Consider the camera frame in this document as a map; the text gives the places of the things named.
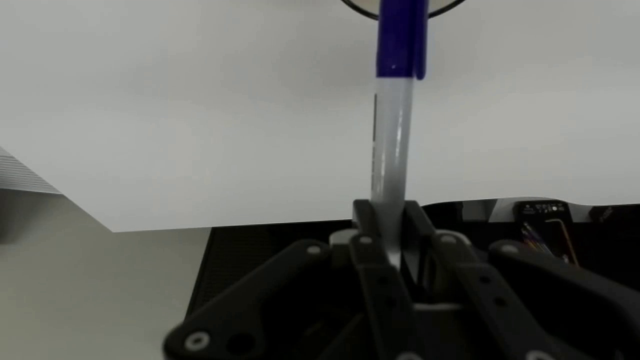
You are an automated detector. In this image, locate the yellow enamel cup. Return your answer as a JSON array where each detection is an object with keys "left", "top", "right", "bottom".
[{"left": 340, "top": 0, "right": 466, "bottom": 19}]

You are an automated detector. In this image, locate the white marker pen blue cap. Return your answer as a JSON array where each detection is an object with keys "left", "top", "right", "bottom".
[{"left": 372, "top": 12, "right": 428, "bottom": 265}]

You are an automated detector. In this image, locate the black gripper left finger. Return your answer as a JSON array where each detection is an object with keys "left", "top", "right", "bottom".
[{"left": 162, "top": 199, "right": 428, "bottom": 360}]

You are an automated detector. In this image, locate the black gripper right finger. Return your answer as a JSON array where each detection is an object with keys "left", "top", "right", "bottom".
[{"left": 401, "top": 201, "right": 640, "bottom": 360}]

